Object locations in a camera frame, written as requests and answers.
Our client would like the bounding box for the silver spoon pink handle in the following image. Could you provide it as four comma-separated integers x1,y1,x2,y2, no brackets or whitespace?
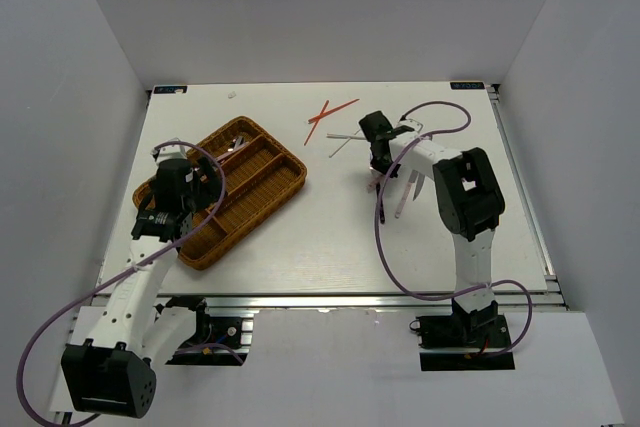
217,136,246,162

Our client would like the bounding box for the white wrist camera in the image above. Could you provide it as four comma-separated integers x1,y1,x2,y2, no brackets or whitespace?
151,138,187,165
398,117,424,135

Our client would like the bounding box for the black handled fork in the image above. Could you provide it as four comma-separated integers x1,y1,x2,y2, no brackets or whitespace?
376,182,386,225

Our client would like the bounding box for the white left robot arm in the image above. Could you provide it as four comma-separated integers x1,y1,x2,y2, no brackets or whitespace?
61,156,225,418

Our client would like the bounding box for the brown wicker divided tray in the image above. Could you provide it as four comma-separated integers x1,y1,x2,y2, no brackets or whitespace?
131,116,307,270

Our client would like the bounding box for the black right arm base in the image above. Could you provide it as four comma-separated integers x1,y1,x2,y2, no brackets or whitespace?
409,315,515,372

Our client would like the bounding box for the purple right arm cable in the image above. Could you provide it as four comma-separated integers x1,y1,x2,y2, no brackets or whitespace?
373,100,532,361

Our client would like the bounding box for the silver knife pink handle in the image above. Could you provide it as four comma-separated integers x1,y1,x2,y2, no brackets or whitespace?
394,171,417,219

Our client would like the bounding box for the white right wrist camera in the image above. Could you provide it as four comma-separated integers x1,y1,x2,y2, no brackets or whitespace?
398,117,424,135

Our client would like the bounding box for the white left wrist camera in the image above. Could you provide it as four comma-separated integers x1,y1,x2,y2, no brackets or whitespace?
151,138,187,165

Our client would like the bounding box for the red chopstick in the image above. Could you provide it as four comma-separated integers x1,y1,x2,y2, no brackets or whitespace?
303,100,329,147
308,98,360,124

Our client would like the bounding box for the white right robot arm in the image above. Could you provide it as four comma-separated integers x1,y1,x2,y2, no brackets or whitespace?
359,111,505,346

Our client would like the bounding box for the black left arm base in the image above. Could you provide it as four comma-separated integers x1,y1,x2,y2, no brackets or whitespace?
155,296,248,366

